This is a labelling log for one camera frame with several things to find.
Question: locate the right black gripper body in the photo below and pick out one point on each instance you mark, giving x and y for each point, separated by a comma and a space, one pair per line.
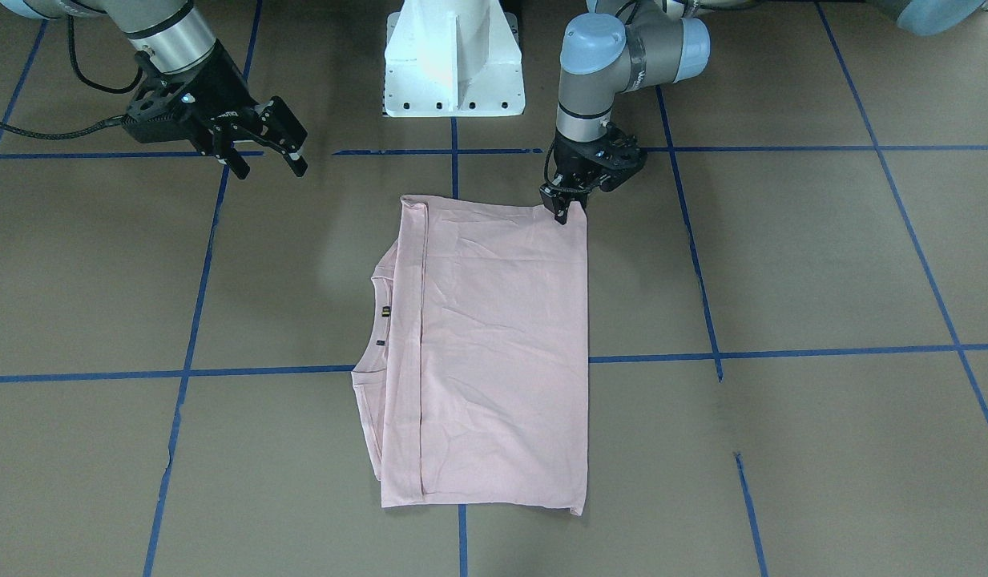
211, 90

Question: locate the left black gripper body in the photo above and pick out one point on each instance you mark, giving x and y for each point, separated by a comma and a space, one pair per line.
575, 167

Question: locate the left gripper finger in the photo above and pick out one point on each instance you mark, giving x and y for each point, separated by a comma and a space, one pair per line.
557, 202

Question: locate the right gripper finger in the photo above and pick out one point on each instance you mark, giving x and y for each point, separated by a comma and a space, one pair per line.
285, 133
224, 151

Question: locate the pink Snoopy t-shirt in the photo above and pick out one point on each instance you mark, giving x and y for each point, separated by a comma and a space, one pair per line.
474, 387

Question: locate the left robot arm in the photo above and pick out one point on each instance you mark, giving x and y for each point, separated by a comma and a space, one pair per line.
618, 47

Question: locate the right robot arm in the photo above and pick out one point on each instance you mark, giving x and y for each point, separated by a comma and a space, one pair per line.
173, 33

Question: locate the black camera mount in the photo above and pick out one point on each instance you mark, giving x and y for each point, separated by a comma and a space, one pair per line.
157, 114
619, 158

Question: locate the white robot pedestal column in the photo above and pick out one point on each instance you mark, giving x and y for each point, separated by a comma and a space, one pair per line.
453, 59

